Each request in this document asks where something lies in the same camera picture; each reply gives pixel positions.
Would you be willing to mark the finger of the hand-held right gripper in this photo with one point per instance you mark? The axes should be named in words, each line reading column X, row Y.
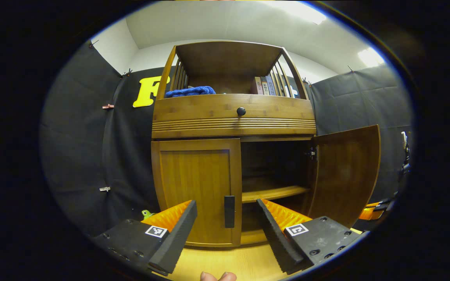
column 367, row 214

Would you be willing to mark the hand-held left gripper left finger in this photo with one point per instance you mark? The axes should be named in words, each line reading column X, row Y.
column 174, row 238

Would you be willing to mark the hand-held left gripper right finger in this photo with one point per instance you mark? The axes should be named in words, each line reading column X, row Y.
column 274, row 238

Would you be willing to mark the wooden cabinet door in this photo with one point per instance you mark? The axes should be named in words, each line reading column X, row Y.
column 193, row 183
column 346, row 171

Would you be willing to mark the wooden double-door shoe cabinet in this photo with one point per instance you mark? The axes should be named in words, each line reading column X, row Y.
column 229, row 117

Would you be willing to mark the wooden cabinet inner shelf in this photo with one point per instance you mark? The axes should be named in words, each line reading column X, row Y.
column 272, row 192

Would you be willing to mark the metal door hinge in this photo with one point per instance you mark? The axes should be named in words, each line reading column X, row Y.
column 313, row 153

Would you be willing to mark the wooden cabinet drawer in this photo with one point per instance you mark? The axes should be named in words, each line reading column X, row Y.
column 209, row 113

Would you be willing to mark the green frog toy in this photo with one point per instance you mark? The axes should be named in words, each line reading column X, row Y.
column 147, row 214

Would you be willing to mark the white clip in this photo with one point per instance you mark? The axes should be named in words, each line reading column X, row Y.
column 104, row 189

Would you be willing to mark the black round drawer knob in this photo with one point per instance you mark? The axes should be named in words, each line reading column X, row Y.
column 241, row 111

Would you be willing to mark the black backdrop cloth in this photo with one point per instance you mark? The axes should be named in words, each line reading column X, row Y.
column 76, row 148

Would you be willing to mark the small ceiling light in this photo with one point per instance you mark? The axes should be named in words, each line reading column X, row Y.
column 370, row 57

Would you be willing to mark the blue towel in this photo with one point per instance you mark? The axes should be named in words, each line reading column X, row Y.
column 190, row 92

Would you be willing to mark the copper clip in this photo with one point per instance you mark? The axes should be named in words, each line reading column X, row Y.
column 108, row 106

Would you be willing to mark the purple book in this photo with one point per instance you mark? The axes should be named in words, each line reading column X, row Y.
column 272, row 86

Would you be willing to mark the beige book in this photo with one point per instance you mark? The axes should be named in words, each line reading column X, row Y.
column 265, row 86

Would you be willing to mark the pink book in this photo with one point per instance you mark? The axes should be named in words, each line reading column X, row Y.
column 257, row 86

